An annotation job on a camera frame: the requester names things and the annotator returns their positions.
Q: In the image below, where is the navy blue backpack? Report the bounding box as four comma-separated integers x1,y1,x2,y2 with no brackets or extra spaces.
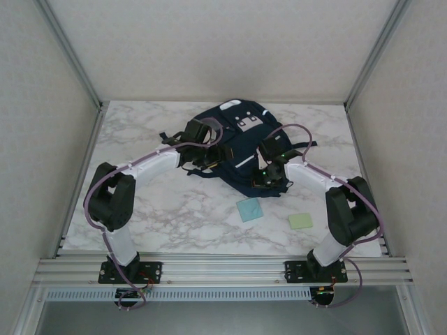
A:
179,99,318,200

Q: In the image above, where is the blue sticky note pad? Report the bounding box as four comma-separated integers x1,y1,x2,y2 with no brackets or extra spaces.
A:
235,198,265,223

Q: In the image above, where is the green sticky note pad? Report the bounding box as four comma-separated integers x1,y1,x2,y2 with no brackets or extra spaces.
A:
288,212,314,230

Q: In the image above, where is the aluminium side rail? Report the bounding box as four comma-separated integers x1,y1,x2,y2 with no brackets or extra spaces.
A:
52,106,105,259
345,106,390,258

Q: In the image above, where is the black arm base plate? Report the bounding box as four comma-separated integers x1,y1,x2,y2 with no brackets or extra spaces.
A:
285,260,349,285
97,260,163,285

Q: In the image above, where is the aluminium front rail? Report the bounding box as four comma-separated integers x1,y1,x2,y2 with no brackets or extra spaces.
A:
33,256,415,289

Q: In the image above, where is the white slotted cable duct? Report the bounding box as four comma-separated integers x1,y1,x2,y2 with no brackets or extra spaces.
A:
45,288,312,302

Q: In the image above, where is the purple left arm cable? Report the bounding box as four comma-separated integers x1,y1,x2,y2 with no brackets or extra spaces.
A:
85,118,224,311

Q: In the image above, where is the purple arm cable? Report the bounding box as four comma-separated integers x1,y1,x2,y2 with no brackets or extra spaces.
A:
268,124,387,310
85,118,224,311

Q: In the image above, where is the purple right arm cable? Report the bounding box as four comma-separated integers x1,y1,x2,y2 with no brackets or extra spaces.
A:
268,124,387,310

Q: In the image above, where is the aluminium corner post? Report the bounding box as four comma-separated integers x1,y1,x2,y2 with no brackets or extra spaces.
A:
34,0,104,112
344,0,413,111

